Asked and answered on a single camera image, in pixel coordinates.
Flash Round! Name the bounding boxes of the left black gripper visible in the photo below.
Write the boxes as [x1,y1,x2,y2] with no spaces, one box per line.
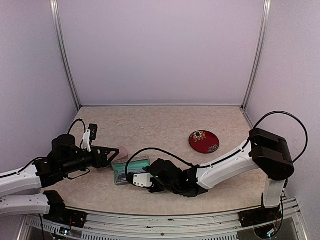
[61,145,119,175]

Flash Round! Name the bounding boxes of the pink glasses case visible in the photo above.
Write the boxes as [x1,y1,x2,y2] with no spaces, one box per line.
[98,146,128,171]

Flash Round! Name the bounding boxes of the grey glasses case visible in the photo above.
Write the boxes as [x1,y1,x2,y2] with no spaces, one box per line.
[112,155,150,186]

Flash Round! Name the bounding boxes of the clear pink glasses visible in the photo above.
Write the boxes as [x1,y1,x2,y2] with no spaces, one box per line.
[115,172,128,185]

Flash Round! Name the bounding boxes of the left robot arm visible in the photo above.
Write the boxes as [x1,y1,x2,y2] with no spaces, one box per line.
[0,134,120,223]

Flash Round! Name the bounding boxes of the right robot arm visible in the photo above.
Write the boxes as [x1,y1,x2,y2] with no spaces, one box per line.
[145,128,295,227]

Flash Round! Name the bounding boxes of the red floral plate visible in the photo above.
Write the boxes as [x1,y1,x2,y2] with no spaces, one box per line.
[188,130,220,154]

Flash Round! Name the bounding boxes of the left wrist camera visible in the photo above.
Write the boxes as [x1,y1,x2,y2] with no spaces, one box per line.
[80,123,98,152]

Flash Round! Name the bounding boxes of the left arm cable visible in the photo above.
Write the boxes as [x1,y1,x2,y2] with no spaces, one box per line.
[0,118,87,176]

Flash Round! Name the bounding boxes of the front aluminium rail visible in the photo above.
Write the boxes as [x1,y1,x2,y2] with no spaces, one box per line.
[17,197,308,240]

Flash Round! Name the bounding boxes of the left aluminium frame post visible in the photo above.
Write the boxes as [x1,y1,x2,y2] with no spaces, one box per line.
[49,0,82,111]

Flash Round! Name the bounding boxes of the aluminium frame post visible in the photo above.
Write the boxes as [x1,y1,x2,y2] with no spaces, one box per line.
[49,0,82,111]
[241,0,272,112]

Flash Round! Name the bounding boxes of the right aluminium frame post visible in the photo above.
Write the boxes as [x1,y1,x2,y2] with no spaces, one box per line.
[241,0,272,112]

